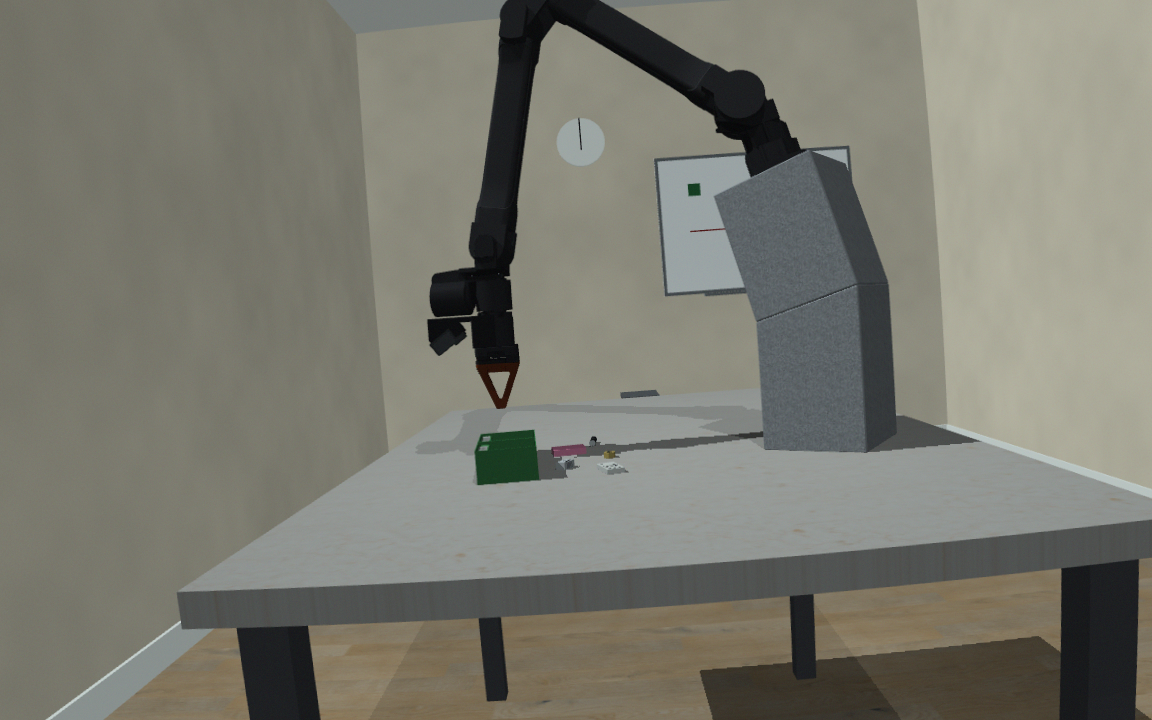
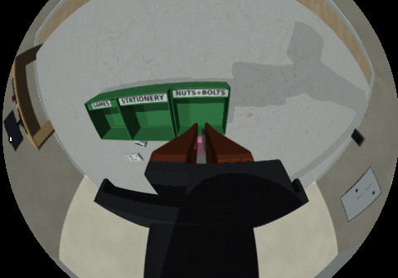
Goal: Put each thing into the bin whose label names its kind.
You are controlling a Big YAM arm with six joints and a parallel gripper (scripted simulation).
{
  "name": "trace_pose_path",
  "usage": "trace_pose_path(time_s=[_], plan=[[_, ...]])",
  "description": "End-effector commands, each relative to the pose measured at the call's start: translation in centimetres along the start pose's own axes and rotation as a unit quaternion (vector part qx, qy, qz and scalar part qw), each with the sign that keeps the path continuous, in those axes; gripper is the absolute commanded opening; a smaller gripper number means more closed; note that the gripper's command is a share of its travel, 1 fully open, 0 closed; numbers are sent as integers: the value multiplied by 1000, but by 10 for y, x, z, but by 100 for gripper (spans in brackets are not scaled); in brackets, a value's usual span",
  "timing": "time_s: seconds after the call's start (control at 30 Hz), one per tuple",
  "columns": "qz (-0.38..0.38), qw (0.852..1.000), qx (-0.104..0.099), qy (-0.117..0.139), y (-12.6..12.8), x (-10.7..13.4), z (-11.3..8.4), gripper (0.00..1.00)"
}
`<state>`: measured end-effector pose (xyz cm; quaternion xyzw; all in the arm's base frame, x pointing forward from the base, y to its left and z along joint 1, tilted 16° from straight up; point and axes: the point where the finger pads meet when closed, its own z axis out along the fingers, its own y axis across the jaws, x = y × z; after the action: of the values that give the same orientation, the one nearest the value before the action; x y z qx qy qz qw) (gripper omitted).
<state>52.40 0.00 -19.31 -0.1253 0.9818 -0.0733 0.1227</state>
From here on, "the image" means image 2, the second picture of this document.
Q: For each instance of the white domino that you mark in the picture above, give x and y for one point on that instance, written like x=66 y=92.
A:
x=133 y=157

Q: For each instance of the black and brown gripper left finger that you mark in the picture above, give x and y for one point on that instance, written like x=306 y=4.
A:
x=179 y=149

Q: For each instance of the green rack of bins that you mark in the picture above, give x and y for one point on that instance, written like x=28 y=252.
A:
x=187 y=102

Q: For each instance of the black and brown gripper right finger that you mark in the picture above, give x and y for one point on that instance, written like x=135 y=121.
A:
x=224 y=150

